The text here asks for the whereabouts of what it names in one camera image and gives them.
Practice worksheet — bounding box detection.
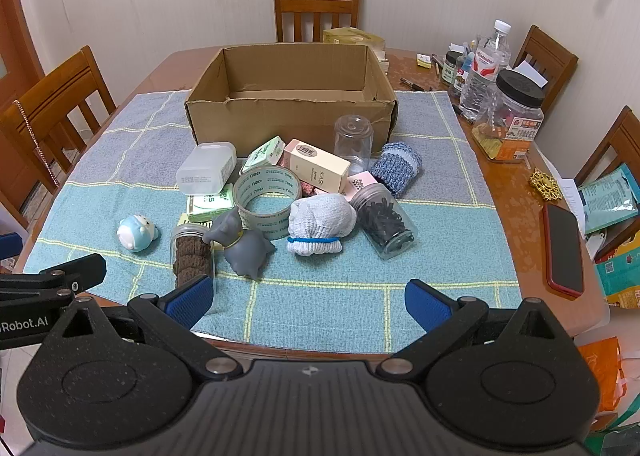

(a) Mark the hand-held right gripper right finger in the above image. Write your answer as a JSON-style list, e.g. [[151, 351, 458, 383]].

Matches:
[[375, 278, 576, 382]]

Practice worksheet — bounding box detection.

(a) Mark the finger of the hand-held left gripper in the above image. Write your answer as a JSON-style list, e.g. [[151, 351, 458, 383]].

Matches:
[[0, 252, 107, 310], [0, 233, 22, 263]]

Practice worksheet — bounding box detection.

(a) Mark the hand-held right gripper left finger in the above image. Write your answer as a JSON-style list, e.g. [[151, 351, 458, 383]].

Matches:
[[45, 275, 246, 383]]

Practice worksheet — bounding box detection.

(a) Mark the jar with brown contents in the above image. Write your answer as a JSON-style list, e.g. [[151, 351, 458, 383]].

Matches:
[[170, 223, 217, 314]]

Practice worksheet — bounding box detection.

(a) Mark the blue white penguin toy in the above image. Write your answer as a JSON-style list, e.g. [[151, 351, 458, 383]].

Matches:
[[117, 214, 161, 254]]

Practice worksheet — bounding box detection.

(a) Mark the jar with black pieces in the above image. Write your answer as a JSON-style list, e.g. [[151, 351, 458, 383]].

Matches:
[[348, 182, 419, 262]]

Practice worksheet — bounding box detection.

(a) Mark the light green box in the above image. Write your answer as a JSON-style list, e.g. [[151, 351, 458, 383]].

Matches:
[[186, 183, 236, 223]]

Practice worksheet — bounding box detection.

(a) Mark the translucent white plastic box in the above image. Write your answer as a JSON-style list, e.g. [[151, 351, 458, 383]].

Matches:
[[176, 142, 237, 196]]

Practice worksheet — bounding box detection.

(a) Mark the white sock bundle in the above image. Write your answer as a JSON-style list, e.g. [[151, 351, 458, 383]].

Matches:
[[286, 193, 358, 257]]

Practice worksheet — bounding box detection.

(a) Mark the clear tape roll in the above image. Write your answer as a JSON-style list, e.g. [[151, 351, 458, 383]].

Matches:
[[233, 166, 302, 241]]

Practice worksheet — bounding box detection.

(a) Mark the pink printed carton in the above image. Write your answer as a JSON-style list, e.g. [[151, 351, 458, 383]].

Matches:
[[345, 172, 381, 202]]

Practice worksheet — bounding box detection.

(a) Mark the blue knit sock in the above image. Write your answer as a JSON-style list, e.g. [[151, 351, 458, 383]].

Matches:
[[370, 142, 423, 198]]

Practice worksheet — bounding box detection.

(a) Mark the green soap packet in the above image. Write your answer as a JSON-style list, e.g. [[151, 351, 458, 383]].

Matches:
[[240, 136, 286, 176]]

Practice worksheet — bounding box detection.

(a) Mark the clear plastic cup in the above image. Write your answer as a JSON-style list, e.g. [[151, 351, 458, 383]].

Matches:
[[333, 114, 375, 176]]

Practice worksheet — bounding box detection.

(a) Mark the cream pink carton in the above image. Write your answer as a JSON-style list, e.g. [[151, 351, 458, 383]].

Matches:
[[283, 138, 352, 193]]

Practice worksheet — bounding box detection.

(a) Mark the brown cardboard box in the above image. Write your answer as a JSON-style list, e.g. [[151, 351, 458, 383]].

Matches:
[[185, 43, 399, 159]]

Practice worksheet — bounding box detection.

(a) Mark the blue green checked towel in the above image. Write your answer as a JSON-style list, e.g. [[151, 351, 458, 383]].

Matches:
[[22, 90, 521, 354]]

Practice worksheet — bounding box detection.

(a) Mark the red case phone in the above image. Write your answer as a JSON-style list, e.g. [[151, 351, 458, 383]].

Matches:
[[542, 203, 586, 296]]

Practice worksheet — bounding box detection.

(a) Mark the gold ornament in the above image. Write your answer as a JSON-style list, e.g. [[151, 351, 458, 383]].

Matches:
[[530, 168, 563, 202]]

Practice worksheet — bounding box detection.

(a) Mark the orange bag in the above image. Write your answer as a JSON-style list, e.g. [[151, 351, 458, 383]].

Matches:
[[577, 336, 628, 412]]

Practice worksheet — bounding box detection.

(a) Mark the large black-lid plastic jar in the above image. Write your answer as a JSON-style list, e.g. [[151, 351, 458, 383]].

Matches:
[[472, 69, 546, 162]]

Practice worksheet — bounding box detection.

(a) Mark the green yellow bag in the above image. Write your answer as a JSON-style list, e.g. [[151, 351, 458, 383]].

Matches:
[[595, 231, 640, 309]]

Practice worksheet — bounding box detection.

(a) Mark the teal packet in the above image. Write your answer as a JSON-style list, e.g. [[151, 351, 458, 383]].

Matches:
[[577, 163, 640, 236]]

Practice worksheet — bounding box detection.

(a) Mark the clear water bottle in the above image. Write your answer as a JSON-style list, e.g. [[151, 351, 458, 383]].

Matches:
[[459, 20, 512, 119]]

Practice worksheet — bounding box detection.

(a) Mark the wooden door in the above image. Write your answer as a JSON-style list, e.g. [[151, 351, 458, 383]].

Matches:
[[0, 0, 47, 87]]

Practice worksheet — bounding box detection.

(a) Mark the small dark-lid glass jar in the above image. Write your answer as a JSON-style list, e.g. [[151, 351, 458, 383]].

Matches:
[[441, 51, 465, 85]]

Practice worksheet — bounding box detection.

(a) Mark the white paper stack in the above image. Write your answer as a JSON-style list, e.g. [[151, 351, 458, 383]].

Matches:
[[512, 61, 548, 87]]

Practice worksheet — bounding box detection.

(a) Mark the yellow tissue box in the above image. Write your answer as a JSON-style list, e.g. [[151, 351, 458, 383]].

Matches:
[[322, 27, 386, 54]]

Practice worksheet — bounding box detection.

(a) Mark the metal chain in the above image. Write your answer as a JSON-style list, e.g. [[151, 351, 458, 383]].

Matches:
[[14, 99, 57, 193]]

